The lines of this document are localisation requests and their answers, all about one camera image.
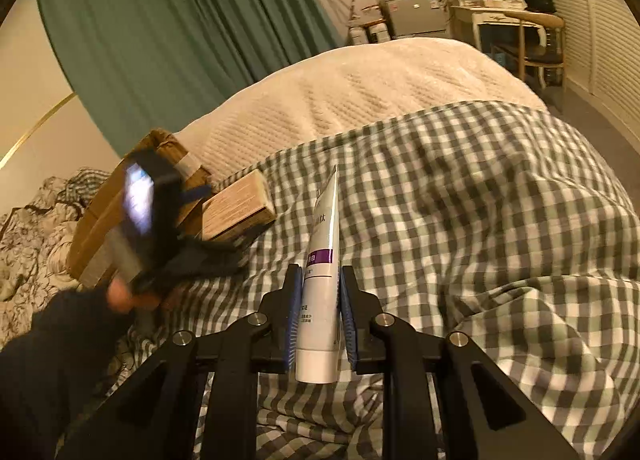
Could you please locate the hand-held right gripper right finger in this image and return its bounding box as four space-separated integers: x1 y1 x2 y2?
339 264 581 460

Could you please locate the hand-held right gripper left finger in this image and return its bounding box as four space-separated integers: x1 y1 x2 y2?
55 263 306 460

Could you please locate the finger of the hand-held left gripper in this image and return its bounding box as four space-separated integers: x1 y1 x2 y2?
177 183 216 206
170 235 251 286

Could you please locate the white cream tube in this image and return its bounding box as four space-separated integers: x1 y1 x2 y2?
295 165 343 384

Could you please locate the large cardboard box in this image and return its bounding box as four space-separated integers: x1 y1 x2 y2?
65 127 213 291

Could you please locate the person's left forearm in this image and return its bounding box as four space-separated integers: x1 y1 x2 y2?
0 287 132 460

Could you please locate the person's left hand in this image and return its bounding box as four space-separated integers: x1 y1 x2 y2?
106 276 161 313

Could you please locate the small brown cardboard box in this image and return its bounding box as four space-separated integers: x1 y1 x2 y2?
201 170 278 241

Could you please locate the floral bed sheet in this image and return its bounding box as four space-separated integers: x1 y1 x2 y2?
0 167 146 391

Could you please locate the checked blanket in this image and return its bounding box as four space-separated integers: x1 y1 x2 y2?
105 100 640 460

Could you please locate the green curtain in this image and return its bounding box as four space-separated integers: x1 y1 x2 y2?
34 0 341 156

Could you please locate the white quilted bedspread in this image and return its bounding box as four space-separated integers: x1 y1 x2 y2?
177 38 548 181

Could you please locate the grey storage box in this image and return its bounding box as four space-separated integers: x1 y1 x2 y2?
380 0 451 38

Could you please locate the wooden chair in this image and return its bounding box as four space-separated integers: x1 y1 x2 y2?
492 10 566 88

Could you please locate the white vanity table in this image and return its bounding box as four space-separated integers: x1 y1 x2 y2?
450 0 548 58

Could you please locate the white louvered wardrobe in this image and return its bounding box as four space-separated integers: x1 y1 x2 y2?
530 0 640 141

